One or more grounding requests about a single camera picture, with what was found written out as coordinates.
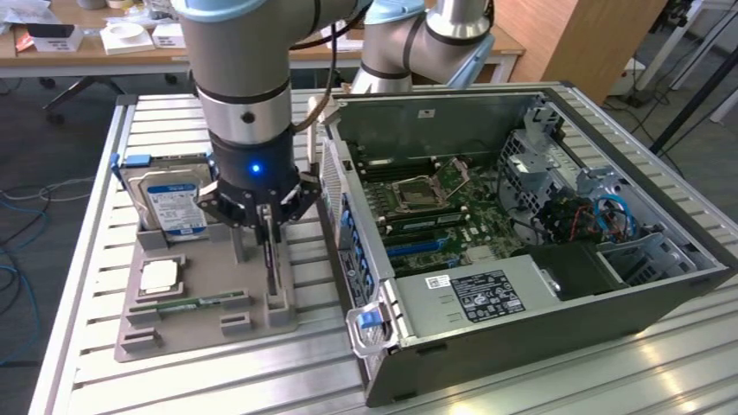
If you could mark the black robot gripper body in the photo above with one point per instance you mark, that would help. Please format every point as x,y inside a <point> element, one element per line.
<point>253,173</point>

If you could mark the green graphics card metal bracket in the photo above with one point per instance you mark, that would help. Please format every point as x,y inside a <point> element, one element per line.
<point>271,268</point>

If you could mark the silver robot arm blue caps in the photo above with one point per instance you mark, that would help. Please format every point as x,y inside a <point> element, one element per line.
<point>241,65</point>

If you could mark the hard disk blue carrier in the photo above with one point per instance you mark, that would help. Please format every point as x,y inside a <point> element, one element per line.
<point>167,207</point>

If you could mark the installed green RAM stick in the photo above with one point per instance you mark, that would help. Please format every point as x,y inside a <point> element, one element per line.
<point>432,220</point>
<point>383,161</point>

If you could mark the silver CPU chip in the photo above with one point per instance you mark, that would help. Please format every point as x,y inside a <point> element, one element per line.
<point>160,276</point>

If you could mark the CPU socket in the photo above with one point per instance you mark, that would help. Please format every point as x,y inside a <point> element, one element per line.
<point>418,193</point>

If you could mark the loose green RAM stick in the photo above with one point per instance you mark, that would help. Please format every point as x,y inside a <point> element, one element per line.
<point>196,301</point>

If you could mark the blue expansion slot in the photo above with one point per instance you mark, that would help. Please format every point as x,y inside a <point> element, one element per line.
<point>418,248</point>

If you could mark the metal socket cover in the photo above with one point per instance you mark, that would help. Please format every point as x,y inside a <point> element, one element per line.
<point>460,162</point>

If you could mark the grey parts rack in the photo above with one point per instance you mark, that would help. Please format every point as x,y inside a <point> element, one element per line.
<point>189,337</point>

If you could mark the green motherboard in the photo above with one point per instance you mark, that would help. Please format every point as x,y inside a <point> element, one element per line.
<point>478,225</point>

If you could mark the grey power supply unit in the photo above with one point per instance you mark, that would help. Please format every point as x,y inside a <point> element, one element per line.
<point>438,298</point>

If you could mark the silver chipset heatsink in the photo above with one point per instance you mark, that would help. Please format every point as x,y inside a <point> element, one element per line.
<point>480,255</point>

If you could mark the white box black label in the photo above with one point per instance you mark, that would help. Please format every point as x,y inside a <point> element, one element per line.
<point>167,36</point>

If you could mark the wooden office desk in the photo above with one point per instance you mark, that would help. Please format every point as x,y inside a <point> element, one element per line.
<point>115,60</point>

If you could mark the black chair base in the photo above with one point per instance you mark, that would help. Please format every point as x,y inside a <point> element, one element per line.
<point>75,88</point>

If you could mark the silver perforated drive cage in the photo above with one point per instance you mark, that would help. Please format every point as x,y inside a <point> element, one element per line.
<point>519,173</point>

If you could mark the white box black print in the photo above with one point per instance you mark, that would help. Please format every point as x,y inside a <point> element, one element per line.
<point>57,43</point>

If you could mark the small black device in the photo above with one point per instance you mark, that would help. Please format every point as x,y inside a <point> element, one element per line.
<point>52,30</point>

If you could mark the orange card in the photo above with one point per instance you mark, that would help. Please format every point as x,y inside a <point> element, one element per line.
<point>25,42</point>

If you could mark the dark grey open PC case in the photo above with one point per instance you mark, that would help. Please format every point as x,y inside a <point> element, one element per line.
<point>519,346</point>

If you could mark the clear plastic bag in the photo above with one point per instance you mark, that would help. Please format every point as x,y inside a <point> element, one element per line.
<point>23,13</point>

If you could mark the wooden cabinet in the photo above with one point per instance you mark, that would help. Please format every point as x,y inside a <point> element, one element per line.
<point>576,43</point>

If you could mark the white floor box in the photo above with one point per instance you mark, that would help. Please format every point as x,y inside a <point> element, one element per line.
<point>628,78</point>

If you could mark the grey metal disk bay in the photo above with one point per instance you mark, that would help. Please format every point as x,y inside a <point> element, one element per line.
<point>663,250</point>

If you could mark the black stand pole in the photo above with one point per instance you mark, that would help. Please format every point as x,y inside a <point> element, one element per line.
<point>691,104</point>

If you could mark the white desk frame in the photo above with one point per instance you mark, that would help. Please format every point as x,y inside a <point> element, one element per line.
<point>663,52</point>

